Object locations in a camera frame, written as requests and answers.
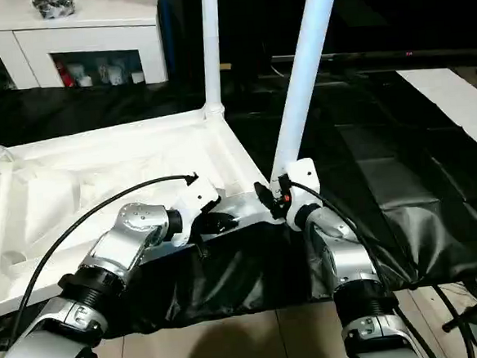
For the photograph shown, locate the white plastic table top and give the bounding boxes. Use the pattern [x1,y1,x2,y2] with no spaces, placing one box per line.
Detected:
[0,103,287,316]

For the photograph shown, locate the black work mat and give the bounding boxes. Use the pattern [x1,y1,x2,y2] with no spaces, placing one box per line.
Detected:
[0,51,477,344]

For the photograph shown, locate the white flat board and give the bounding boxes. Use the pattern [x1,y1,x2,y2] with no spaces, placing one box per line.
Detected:
[396,64,477,170]

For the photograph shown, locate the red bottle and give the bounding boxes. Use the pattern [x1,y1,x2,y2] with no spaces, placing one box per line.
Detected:
[57,63,75,88]

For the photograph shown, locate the white cabinet with glass doors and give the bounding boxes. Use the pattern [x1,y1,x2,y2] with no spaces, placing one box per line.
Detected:
[0,0,171,95]

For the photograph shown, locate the small dark grey bundle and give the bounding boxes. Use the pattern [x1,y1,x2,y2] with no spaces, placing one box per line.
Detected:
[33,0,78,20]

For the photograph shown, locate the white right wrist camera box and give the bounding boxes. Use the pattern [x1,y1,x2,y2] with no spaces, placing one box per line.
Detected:
[277,158,323,232]

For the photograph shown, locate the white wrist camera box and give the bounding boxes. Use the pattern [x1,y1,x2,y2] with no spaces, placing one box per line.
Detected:
[167,177,225,250]
[277,158,323,232]

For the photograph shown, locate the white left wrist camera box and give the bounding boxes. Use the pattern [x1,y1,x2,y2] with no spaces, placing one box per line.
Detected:
[167,177,225,250]

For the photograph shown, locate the black rail bar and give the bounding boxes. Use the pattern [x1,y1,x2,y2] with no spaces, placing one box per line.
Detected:
[271,41,477,74]

